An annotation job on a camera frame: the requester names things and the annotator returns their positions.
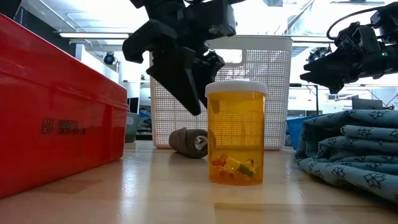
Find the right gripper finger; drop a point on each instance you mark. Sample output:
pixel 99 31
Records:
pixel 326 64
pixel 329 78

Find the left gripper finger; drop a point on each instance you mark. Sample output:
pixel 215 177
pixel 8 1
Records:
pixel 174 74
pixel 208 68

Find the orange pill bottle white cap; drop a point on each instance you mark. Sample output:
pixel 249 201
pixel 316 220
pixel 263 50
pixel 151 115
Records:
pixel 236 130

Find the brown bandage roll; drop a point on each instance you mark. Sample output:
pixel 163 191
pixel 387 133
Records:
pixel 183 143

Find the blue patterned hospital gown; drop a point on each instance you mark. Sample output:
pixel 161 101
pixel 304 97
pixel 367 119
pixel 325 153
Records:
pixel 357 146

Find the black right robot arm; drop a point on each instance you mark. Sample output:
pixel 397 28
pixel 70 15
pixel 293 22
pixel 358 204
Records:
pixel 388 15

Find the white perforated plastic basket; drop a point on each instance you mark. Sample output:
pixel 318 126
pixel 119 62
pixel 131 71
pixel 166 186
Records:
pixel 273 93

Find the small blue plastic basket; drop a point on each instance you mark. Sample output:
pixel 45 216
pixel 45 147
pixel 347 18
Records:
pixel 293 130

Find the grey plastic bin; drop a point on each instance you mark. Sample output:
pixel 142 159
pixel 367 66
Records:
pixel 132 127

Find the black track spotlight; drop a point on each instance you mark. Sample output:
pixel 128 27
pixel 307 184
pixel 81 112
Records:
pixel 317 53

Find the background table black leg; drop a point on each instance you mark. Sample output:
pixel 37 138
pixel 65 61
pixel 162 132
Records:
pixel 316 99

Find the dark background monitor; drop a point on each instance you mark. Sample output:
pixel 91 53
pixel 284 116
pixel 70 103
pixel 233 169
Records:
pixel 367 105

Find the black round ceiling lamp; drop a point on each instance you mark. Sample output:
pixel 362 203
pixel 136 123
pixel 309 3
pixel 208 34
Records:
pixel 109 58

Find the red first aid kit case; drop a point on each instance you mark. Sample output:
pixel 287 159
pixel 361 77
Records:
pixel 46 93

